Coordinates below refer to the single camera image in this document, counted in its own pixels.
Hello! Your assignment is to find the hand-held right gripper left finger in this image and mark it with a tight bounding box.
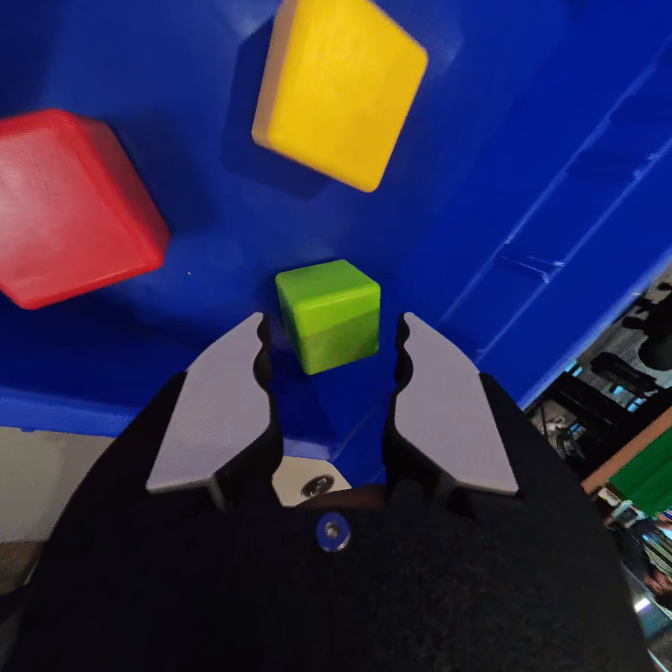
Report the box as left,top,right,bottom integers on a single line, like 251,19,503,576
146,312,284,507

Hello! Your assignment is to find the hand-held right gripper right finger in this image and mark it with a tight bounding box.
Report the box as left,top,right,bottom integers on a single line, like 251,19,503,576
382,312,520,507

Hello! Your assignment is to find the green cube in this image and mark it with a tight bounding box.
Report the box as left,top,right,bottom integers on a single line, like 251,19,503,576
275,259,381,376

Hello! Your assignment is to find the red cube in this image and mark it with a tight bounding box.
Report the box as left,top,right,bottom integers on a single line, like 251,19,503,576
0,108,171,310

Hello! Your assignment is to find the blue plastic bin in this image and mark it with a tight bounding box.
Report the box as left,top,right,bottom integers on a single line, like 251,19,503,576
0,0,672,486

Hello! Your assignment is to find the yellow cube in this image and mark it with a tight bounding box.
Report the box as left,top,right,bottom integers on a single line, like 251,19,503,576
251,0,428,193

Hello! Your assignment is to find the grey desk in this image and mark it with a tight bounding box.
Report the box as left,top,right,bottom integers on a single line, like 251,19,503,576
0,426,351,578

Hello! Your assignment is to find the green board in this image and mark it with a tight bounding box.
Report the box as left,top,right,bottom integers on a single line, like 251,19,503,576
609,420,672,515

